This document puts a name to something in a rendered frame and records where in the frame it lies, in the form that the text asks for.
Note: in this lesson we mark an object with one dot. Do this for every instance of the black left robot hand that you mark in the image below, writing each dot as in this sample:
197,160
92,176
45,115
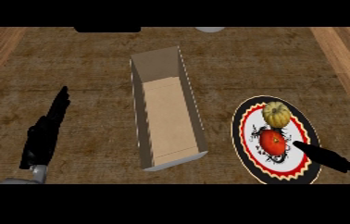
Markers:
43,138

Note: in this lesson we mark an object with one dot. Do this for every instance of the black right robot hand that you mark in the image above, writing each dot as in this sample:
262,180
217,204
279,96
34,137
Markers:
324,156

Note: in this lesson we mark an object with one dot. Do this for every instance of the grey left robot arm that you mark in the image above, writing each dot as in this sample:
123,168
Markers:
36,175

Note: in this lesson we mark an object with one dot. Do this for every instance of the red tomato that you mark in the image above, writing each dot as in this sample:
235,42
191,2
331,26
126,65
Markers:
272,142

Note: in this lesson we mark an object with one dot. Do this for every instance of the black red white plate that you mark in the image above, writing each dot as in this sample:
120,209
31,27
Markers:
254,155

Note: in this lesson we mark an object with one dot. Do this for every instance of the open cardboard box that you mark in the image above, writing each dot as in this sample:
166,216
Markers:
164,110

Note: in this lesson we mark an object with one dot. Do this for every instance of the yellow squash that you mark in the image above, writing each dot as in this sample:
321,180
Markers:
276,114

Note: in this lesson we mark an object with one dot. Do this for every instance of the pale grey round object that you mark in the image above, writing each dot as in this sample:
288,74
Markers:
210,29

